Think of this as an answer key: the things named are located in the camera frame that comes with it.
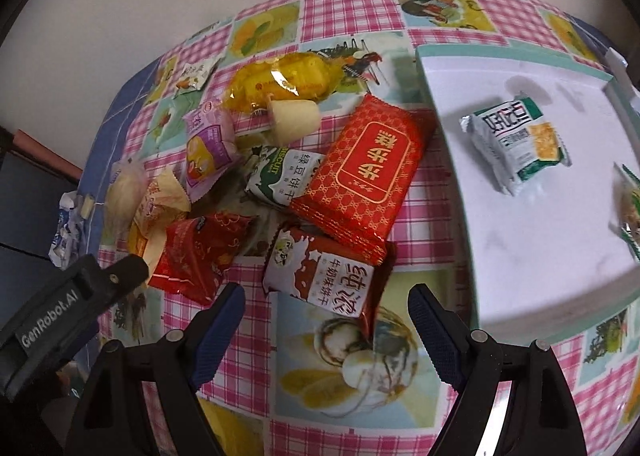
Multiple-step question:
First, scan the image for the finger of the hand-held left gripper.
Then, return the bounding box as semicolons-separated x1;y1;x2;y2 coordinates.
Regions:
102;256;150;307

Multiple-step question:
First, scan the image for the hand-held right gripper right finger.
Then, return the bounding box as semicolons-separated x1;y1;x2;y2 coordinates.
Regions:
407;283;588;456

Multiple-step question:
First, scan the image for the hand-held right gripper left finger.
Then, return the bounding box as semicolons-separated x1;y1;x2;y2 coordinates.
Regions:
65;283;266;456

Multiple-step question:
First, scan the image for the small shiny red packet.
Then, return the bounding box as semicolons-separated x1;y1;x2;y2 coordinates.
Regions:
147;211;258;307

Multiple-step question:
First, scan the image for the pale yellow snack packet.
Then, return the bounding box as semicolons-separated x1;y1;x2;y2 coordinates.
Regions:
127;167;193;257

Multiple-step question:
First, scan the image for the brown white milk biscuit packet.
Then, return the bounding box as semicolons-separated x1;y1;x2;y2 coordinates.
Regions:
261;222;396;337

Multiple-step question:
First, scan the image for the white foam tray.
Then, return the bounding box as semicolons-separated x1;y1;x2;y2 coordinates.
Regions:
415;44;640;332

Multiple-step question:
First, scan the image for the purple snack packet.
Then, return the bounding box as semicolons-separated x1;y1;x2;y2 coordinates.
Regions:
181;101;240;204

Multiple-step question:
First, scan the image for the green white cow biscuit packet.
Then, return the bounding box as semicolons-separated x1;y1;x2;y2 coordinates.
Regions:
243;145;328;211

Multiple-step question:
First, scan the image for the crumpled blue white packet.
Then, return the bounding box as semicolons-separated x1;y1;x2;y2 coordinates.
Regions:
48;190;83;269

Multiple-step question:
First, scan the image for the translucent wrapped bun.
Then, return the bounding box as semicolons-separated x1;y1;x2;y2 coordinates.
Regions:
102;159;148;242

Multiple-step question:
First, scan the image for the dark cabinet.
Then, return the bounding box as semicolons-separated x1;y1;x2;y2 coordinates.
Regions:
0;126;83;327

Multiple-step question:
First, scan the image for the orange wooden board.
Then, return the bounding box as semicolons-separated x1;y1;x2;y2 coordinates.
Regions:
12;129;83;182

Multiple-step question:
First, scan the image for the large red patterned packet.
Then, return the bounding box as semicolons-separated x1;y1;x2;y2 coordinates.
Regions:
289;94;437;264

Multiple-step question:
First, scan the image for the green white cracker packet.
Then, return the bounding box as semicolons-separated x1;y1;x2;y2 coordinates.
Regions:
459;94;573;196

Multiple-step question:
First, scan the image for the small white orange packet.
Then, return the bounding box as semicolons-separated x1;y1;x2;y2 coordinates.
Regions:
172;58;217;96

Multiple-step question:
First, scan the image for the cream jelly cup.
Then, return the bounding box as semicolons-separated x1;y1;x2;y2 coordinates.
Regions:
266;95;321;147

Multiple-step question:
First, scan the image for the orange green snack packet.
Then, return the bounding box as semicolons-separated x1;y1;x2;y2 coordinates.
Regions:
607;162;640;262

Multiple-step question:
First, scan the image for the yellow transparent cake packet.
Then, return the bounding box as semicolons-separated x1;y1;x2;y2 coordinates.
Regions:
220;50;351;114

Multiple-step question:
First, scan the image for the pink checkered printed tablecloth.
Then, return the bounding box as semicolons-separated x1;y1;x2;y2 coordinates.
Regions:
80;0;640;456

